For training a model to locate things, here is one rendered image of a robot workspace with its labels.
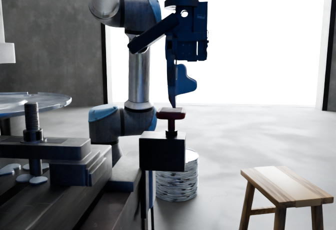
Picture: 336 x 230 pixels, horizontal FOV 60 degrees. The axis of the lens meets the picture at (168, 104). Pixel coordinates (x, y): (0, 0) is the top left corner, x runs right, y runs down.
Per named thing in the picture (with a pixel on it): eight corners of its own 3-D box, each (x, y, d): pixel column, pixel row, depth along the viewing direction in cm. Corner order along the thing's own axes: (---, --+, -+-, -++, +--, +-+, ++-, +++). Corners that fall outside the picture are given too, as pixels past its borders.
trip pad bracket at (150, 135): (144, 207, 68) (142, 126, 65) (185, 209, 67) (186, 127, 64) (138, 221, 63) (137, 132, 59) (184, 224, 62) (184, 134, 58)
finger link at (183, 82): (196, 111, 57) (197, 63, 56) (167, 110, 58) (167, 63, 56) (197, 108, 60) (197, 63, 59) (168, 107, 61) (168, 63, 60)
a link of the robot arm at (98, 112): (88, 135, 120) (87, 103, 118) (121, 133, 123) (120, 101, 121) (88, 144, 108) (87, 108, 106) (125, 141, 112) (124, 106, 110)
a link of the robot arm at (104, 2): (85, -3, 104) (82, -83, 56) (116, -1, 107) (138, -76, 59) (86, 30, 104) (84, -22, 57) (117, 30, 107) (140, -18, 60)
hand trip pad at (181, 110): (159, 139, 66) (159, 106, 65) (186, 140, 65) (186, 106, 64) (155, 148, 59) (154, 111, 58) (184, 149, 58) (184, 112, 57)
